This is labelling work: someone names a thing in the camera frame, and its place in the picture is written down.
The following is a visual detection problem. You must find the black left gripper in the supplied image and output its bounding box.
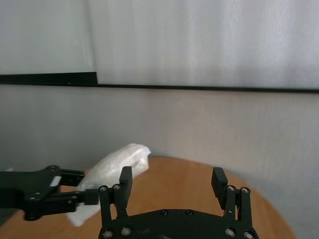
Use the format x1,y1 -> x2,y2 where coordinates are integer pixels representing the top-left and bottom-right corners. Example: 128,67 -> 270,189
0,165 -> 101,221

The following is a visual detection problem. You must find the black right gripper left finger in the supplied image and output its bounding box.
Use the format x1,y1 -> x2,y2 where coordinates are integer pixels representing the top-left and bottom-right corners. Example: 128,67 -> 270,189
98,166 -> 133,223

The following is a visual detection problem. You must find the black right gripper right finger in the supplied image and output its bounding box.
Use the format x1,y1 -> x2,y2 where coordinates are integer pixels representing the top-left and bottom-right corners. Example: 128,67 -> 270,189
210,167 -> 251,223

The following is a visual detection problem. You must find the black wall trim strip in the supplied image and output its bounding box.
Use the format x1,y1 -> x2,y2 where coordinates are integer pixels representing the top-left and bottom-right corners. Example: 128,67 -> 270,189
0,71 -> 319,94

